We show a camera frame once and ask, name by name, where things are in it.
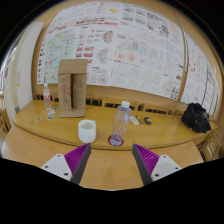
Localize blue sticker card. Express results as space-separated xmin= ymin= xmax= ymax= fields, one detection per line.
xmin=46 ymin=115 xmax=54 ymax=120

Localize white rectangular card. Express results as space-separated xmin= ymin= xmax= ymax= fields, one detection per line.
xmin=129 ymin=116 xmax=140 ymax=125

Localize clear plastic water bottle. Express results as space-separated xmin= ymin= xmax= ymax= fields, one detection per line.
xmin=112 ymin=101 xmax=131 ymax=138

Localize red-labelled water bottle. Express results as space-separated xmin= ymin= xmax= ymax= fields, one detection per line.
xmin=43 ymin=83 xmax=51 ymax=110

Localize white standing air conditioner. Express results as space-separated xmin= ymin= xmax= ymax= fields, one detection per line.
xmin=2 ymin=22 xmax=44 ymax=124

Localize dark pen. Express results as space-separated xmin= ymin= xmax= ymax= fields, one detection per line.
xmin=135 ymin=115 xmax=143 ymax=124

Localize small black device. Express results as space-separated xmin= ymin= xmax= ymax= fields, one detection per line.
xmin=144 ymin=117 xmax=152 ymax=125

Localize white ribbed cup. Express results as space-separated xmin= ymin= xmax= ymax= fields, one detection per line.
xmin=78 ymin=120 xmax=96 ymax=143

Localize small sticker card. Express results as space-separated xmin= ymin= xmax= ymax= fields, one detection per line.
xmin=35 ymin=116 xmax=42 ymax=122

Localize black bag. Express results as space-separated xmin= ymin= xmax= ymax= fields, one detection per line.
xmin=181 ymin=103 xmax=211 ymax=133

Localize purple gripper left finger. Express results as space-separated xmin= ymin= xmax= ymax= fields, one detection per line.
xmin=42 ymin=143 xmax=91 ymax=185

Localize brown cardboard box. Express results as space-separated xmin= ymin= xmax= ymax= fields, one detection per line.
xmin=58 ymin=59 xmax=88 ymax=118

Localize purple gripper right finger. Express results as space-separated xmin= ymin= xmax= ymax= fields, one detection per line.
xmin=132 ymin=144 xmax=181 ymax=185

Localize large wall poster board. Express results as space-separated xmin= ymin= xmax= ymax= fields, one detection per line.
xmin=37 ymin=1 xmax=220 ymax=115

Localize red round coaster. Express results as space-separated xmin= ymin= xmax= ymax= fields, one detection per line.
xmin=108 ymin=134 xmax=124 ymax=147

